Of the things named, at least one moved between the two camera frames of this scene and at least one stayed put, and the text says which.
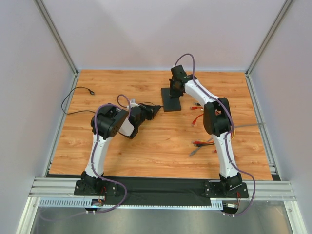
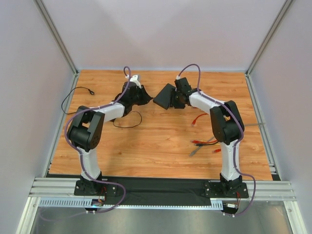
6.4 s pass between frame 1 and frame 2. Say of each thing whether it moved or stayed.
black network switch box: moved
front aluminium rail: stayed
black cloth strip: stayed
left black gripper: moved
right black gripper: moved
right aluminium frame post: stayed
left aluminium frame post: stayed
